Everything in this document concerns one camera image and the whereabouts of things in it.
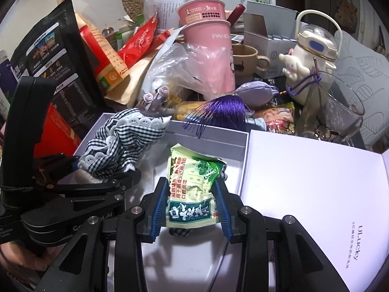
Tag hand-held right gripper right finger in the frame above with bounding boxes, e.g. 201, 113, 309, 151
213, 182, 350, 292

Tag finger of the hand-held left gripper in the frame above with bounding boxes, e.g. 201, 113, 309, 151
33, 155, 82, 187
47, 170, 142, 201

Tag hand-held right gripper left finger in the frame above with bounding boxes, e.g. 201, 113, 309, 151
39, 178, 171, 292

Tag black white gingham cloth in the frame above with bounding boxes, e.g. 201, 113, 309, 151
78, 109, 171, 181

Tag green snack packet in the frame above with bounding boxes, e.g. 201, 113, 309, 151
166, 143, 227, 229

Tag white hinged gift box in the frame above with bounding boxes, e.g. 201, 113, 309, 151
73, 112, 389, 292

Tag small orange snack packet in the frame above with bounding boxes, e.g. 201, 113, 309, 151
255, 103, 296, 136

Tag person's left hand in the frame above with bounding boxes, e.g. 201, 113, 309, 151
0, 244, 63, 282

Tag black standing pouch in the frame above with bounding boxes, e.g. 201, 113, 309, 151
10, 0, 101, 120

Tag purple tassel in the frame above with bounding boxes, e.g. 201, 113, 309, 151
182, 95, 250, 138

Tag purple capped tube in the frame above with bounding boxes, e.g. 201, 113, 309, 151
142, 93, 159, 110
156, 86, 171, 107

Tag yellow snack pieces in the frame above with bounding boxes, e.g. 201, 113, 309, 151
170, 96, 199, 121

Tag brown kraft paper bag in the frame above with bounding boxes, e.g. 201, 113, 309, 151
104, 64, 153, 104

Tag red orange carton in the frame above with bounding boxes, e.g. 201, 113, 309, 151
80, 24, 130, 94

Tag purple fabric sachet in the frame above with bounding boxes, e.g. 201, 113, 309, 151
234, 81, 279, 106

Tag eyeglasses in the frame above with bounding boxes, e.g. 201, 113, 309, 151
314, 122, 341, 141

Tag clear plastic bag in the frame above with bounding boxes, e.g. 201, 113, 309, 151
146, 41, 235, 98

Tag clear glass cup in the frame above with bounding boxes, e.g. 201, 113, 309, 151
296, 71, 364, 142

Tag red foil packet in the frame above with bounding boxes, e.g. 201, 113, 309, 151
117, 12, 159, 65

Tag brown ceramic mug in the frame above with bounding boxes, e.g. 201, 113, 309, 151
232, 45, 270, 77

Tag white character water bottle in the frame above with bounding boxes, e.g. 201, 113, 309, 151
279, 10, 344, 104

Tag printed paper leaflet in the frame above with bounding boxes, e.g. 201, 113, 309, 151
143, 0, 186, 31

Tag grey cardboard box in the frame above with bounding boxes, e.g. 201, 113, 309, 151
243, 1, 300, 80

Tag chair with leaf cover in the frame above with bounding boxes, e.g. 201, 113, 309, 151
334, 30, 389, 153

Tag red spoon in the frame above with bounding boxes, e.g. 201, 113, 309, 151
226, 4, 246, 27

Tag pale pink paper cup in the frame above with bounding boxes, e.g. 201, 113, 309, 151
177, 0, 227, 27

